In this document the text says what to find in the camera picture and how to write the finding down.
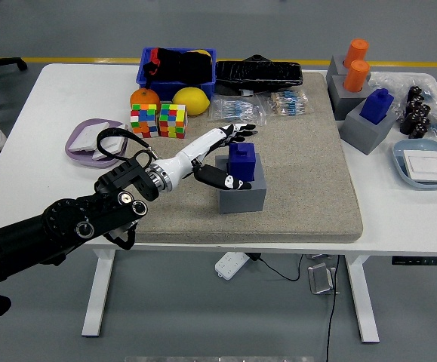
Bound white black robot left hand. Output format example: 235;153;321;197
152;123;259;193

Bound blue square seal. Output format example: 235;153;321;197
359;88;395;125
227;142;257;183

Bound grey seal holder block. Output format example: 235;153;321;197
331;74;372;121
339;98;399;155
214;154;267;215
325;55;372;91

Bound orange cylinder seal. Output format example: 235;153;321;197
343;59;371;94
343;38;370;71

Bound colourful puzzle cube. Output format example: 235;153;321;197
158;103;187;140
129;103;159;139

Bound yellow lemon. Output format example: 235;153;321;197
171;86;211;116

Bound clear bag blue resistors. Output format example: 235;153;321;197
207;94;268;127

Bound blue plastic bin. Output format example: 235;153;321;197
135;47;217;100

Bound orange fruit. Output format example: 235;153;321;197
129;87;162;114

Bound black cloth bag red trim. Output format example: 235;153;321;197
142;47;214;84

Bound black wrapped keyboard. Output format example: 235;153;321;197
214;54;304;96

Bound clear bag tan resistors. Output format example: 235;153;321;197
265;90;312;118

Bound grey-brown speckled mat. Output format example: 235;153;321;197
112;72;365;244

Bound purple tray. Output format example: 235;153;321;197
64;118;130;169

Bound white power strip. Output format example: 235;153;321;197
214;251;250;281

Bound white table leg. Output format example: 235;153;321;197
81;248;116;338
345;255;380;344

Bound black office chair base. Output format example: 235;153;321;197
0;41;29;112

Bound light blue tray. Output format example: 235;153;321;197
391;139;437;191

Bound black table control panel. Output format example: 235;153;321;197
391;256;437;266

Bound black power cable with plug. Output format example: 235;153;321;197
248;252;303;282

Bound silver metal bracket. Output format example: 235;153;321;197
306;262;340;296

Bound black floor cable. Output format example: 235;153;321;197
324;255;341;362

